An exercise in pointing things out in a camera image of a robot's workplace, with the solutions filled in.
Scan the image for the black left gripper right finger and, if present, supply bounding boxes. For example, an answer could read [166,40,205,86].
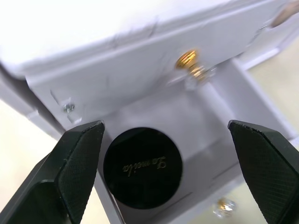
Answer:
[228,119,299,224]

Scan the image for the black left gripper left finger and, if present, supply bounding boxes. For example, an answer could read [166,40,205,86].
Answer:
[0,120,105,224]

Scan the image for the round black compact gold script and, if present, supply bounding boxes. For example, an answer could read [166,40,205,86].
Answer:
[103,127,192,217]

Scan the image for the small gold crystal drawer knob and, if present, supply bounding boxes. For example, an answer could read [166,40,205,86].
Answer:
[212,197,237,217]

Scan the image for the white drawer holding compact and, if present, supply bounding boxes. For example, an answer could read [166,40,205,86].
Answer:
[92,59,295,224]

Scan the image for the white makeup organizer body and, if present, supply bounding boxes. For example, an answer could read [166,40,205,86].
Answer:
[0,0,299,150]

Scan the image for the white drawer with screw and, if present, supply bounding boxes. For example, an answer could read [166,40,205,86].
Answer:
[22,0,299,128]

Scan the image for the large gold crystal drawer knob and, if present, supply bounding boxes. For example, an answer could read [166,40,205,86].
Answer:
[174,48,217,91]

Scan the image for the silver screw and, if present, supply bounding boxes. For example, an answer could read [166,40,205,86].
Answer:
[62,102,76,114]

